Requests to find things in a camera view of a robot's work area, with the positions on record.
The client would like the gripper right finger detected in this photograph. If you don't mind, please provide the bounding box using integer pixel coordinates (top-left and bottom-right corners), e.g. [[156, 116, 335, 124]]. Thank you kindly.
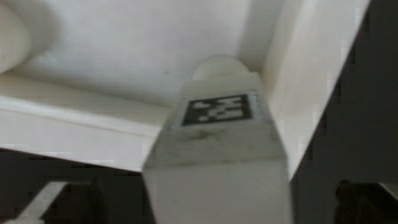
[[334, 180, 398, 224]]

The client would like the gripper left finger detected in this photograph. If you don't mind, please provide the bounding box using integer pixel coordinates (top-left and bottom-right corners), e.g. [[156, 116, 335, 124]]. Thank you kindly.
[[5, 180, 108, 224]]

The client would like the white leg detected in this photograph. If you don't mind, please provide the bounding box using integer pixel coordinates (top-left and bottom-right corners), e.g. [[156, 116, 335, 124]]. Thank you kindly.
[[142, 56, 293, 224]]

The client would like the white square table top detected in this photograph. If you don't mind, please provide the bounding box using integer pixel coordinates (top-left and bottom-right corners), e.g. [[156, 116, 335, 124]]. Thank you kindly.
[[0, 0, 371, 171]]

